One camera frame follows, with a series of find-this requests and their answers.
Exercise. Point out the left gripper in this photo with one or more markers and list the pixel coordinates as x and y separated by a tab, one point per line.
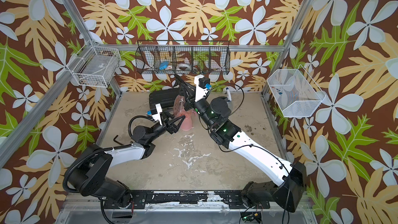
168	126

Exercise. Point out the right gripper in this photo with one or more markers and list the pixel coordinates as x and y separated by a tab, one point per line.
191	103

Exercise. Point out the black spray nozzle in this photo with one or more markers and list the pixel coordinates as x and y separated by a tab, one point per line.
184	88

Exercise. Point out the orange translucent spray bottle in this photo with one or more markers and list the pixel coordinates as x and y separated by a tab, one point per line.
178	108

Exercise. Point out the pink spray bottle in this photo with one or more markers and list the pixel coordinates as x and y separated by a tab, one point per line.
187	123

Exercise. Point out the blue white spray nozzle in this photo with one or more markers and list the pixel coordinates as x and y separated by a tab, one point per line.
228	94

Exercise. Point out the clear blue spray bottle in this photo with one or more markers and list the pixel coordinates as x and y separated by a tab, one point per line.
230	104

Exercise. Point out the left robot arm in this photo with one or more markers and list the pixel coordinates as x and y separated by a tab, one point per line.
87	174

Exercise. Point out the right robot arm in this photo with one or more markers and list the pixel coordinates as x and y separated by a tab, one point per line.
287	180

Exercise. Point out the black plastic case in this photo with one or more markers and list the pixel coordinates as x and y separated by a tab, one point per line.
165	98

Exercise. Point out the white tape roll in basket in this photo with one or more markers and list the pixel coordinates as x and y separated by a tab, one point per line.
183	67

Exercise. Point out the blue round item in basket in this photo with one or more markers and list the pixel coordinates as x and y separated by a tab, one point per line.
163	65

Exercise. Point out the black hex key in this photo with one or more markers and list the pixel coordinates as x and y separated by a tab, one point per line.
119	143

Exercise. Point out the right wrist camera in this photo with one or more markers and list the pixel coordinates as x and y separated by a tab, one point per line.
203	87

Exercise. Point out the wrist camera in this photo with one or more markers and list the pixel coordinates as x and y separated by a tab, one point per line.
203	87
153	114

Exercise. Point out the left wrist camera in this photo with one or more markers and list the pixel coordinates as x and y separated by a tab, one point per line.
153	114

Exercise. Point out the black wire wall basket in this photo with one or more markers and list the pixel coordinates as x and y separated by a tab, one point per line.
204	57

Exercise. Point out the white wire basket left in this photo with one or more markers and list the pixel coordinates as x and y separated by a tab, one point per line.
95	66

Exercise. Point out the white wire basket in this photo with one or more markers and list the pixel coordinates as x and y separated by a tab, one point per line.
95	66
295	92

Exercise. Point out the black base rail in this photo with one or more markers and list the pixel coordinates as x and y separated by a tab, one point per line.
232	199

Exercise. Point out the white wire basket right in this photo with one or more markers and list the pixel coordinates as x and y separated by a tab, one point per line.
295	92

